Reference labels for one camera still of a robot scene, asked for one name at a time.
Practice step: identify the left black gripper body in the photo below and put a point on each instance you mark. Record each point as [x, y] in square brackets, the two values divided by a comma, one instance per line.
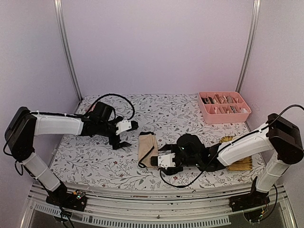
[103, 129]

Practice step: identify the beige underwear black trim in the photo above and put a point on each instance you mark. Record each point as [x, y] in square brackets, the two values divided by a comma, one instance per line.
[147, 148]

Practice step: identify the yellow woven mat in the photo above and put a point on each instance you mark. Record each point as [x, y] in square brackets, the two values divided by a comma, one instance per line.
[244, 164]

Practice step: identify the left aluminium frame post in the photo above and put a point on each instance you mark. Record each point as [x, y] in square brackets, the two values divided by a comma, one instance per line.
[66, 48]

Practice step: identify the aluminium frame post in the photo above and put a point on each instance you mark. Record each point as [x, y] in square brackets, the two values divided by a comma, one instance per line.
[66, 48]
[249, 45]

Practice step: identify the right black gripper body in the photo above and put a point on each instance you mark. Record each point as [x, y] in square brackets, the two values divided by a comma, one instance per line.
[172, 171]

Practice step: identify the right aluminium frame post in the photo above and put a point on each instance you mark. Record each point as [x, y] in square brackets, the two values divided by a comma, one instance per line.
[249, 45]

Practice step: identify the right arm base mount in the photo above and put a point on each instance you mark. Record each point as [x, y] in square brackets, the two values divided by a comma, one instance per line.
[249, 200]

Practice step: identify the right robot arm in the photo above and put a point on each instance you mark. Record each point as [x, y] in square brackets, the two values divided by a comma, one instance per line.
[277, 134]

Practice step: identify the front aluminium rail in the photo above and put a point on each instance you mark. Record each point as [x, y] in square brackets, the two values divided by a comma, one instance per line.
[189, 208]

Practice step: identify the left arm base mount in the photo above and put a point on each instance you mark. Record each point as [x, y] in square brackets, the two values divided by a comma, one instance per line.
[75, 200]

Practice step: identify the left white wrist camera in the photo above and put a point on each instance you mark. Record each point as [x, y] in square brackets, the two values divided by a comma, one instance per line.
[125, 126]

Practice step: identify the pink divided organizer tray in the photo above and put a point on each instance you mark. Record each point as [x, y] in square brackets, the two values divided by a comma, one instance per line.
[223, 107]

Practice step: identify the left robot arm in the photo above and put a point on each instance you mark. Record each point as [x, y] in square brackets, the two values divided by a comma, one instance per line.
[26, 125]

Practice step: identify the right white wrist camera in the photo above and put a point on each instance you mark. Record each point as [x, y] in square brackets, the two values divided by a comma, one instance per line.
[164, 161]

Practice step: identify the floral table cloth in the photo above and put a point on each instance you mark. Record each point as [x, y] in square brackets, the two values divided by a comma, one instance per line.
[92, 161]

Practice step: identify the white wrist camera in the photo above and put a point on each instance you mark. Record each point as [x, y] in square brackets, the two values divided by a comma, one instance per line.
[164, 161]
[125, 126]

